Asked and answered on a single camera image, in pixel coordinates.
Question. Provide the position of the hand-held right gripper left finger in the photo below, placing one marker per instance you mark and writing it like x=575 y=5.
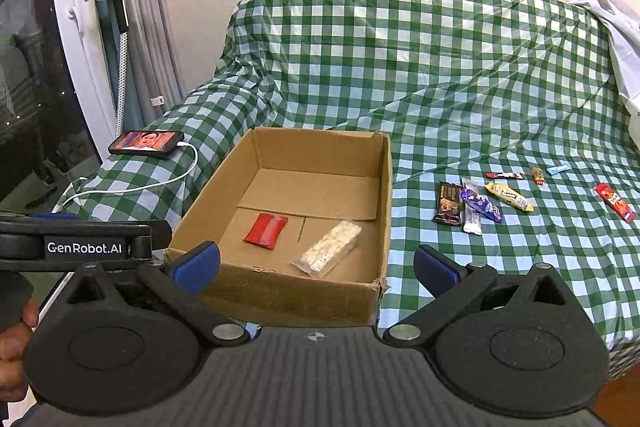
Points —
x=194 y=269

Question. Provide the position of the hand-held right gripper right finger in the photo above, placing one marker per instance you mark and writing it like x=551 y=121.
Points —
x=436 y=269

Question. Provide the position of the cardboard box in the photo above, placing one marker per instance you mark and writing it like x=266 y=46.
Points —
x=285 y=302

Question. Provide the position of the orange candy with red ends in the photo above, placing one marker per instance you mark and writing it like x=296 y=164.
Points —
x=537 y=175

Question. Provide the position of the person's left hand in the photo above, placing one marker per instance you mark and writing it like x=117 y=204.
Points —
x=12 y=357

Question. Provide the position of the white snack bar packet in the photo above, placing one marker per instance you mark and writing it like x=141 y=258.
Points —
x=473 y=222

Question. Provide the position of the brown chocolate bar packet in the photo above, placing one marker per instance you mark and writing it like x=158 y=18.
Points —
x=447 y=202

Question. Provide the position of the purple snack packet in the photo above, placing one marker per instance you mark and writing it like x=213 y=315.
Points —
x=486 y=206

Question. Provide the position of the red foil snack pouch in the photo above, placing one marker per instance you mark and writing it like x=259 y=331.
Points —
x=266 y=231

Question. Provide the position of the yellow snack bar packet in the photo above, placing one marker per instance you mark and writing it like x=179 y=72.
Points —
x=507 y=194

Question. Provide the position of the clear-wrapped white nougat bar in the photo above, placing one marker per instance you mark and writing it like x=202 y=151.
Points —
x=327 y=249

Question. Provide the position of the dark red-ended snack bar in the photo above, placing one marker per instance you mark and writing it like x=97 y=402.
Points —
x=504 y=176

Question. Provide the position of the black smartphone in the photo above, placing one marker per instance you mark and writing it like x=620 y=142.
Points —
x=146 y=143

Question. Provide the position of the light blue snack packet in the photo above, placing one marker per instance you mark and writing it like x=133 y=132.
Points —
x=558 y=169

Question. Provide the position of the red printed snack packet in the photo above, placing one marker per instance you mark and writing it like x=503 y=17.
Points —
x=614 y=202

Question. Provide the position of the white framed glass door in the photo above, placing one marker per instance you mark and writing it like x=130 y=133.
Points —
x=75 y=32

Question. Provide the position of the green checked tablecloth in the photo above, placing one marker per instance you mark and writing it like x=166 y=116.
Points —
x=400 y=57

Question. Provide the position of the garment steamer on stand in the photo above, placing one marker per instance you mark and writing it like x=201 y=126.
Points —
x=150 y=37

